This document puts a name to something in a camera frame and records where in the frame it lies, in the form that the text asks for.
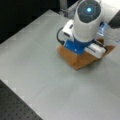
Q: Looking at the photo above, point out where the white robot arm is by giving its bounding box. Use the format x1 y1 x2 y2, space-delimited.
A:
61 0 118 58

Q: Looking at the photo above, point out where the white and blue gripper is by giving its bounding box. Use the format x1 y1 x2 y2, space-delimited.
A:
62 20 106 58

